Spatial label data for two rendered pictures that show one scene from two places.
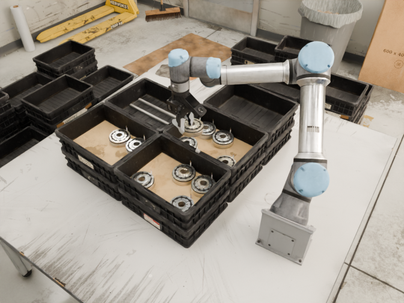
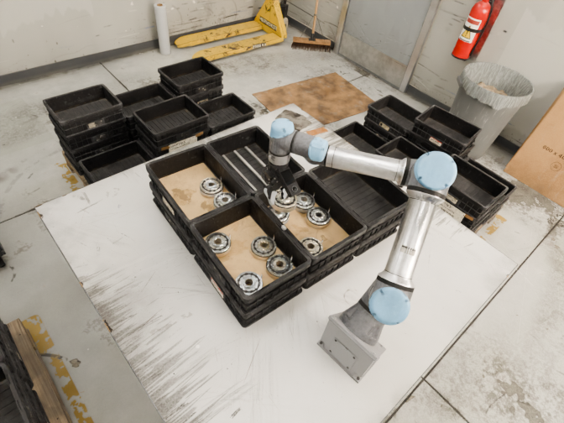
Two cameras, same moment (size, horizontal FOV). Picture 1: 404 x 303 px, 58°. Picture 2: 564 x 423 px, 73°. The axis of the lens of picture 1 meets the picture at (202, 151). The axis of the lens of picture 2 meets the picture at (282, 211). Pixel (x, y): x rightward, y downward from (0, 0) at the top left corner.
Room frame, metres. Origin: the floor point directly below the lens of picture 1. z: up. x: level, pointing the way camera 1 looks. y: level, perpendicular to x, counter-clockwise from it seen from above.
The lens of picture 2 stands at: (0.21, -0.10, 2.09)
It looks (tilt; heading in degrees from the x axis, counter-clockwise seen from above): 48 degrees down; 8
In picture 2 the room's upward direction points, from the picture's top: 9 degrees clockwise
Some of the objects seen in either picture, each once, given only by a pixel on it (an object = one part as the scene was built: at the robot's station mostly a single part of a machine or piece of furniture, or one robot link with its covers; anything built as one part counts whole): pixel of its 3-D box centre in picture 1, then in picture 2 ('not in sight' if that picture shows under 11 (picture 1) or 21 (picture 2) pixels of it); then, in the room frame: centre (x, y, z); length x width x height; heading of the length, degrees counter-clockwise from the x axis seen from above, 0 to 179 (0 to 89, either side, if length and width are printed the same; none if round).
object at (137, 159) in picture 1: (172, 180); (248, 252); (1.06, 0.12, 0.87); 0.40 x 0.30 x 0.11; 52
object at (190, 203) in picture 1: (181, 205); (248, 283); (0.93, 0.08, 0.86); 0.10 x 0.10 x 0.01
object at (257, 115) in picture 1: (249, 112); (357, 194); (1.53, -0.25, 0.87); 0.40 x 0.30 x 0.11; 52
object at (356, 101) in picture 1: (327, 110); (453, 203); (2.22, -0.94, 0.37); 0.40 x 0.30 x 0.45; 56
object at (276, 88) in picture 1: (277, 100); (402, 175); (2.44, -0.60, 0.31); 0.40 x 0.30 x 0.34; 56
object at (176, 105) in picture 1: (180, 100); (276, 170); (1.24, 0.09, 1.15); 0.09 x 0.08 x 0.12; 49
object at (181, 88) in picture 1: (179, 83); (278, 155); (1.23, 0.09, 1.23); 0.08 x 0.08 x 0.05
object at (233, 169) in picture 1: (215, 134); (309, 212); (1.30, -0.06, 0.92); 0.40 x 0.30 x 0.02; 52
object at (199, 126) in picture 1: (191, 124); (284, 198); (1.25, 0.04, 1.02); 0.10 x 0.10 x 0.01
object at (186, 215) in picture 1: (172, 171); (249, 243); (1.06, 0.12, 0.92); 0.40 x 0.30 x 0.02; 52
